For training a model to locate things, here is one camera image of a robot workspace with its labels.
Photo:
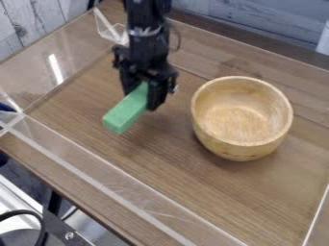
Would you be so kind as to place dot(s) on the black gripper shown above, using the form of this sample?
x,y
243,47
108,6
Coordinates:
x,y
155,71

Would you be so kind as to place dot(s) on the green rectangular block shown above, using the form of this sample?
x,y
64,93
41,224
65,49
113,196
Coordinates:
x,y
128,109

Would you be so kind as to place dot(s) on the brown wooden bowl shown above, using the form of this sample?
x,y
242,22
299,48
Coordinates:
x,y
240,117

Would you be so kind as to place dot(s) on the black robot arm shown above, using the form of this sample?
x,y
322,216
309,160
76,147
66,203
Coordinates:
x,y
148,29

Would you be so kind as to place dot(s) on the black table leg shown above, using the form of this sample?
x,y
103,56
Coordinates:
x,y
54,203

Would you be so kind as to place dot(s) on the clear acrylic corner bracket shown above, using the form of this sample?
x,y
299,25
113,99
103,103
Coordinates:
x,y
111,32

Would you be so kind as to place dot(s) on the clear acrylic tray wall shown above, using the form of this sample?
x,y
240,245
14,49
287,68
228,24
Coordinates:
x,y
137,181

